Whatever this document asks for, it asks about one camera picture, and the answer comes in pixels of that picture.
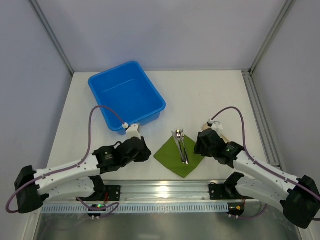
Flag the blue plastic bin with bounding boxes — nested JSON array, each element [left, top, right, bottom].
[[88, 61, 166, 135]]

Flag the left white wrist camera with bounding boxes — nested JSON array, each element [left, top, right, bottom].
[[122, 122, 141, 139]]

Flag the white slotted cable duct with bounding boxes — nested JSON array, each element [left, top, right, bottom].
[[41, 202, 229, 214]]

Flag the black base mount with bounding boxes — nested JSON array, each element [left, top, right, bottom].
[[102, 185, 121, 202], [208, 182, 253, 200]]

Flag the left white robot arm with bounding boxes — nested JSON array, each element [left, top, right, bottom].
[[14, 137, 152, 214]]

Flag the beige cutlery tray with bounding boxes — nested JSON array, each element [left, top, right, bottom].
[[201, 123, 230, 143]]

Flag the left aluminium frame post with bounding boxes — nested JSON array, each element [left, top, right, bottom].
[[28, 0, 75, 76]]

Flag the silver spoon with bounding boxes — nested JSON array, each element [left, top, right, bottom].
[[175, 129, 189, 165]]

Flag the right aluminium frame post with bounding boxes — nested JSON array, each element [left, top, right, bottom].
[[248, 0, 296, 75]]

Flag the right aluminium side rail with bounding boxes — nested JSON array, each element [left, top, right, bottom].
[[241, 70, 283, 170]]

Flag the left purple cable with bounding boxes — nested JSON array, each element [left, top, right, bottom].
[[5, 105, 130, 218]]

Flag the silver table knife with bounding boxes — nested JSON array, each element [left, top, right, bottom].
[[171, 129, 185, 164]]

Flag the aluminium front rail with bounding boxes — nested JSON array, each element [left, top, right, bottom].
[[28, 180, 304, 205]]

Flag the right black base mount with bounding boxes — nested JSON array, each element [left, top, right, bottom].
[[208, 182, 253, 200]]

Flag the green paper napkin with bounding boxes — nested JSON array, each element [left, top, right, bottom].
[[154, 136, 205, 178]]

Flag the aluminium frame post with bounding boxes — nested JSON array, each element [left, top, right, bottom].
[[248, 0, 296, 75], [28, 0, 75, 76]]

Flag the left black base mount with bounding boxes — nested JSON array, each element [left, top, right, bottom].
[[102, 185, 121, 202]]

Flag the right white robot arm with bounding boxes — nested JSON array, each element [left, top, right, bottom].
[[194, 128, 320, 229]]

